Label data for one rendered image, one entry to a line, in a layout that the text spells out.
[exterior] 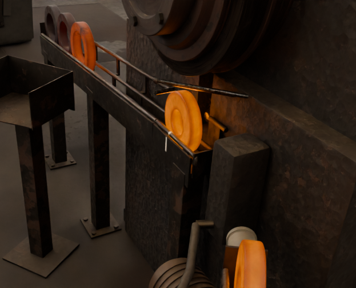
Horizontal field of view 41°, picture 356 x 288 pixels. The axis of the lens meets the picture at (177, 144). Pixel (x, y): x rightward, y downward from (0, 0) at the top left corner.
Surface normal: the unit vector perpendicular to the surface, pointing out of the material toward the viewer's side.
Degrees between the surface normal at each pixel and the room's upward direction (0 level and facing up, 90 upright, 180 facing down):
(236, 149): 0
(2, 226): 0
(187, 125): 89
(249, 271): 26
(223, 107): 90
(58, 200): 0
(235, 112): 90
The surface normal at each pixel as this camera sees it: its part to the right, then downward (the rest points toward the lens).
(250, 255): 0.06, -0.83
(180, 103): -0.91, 0.15
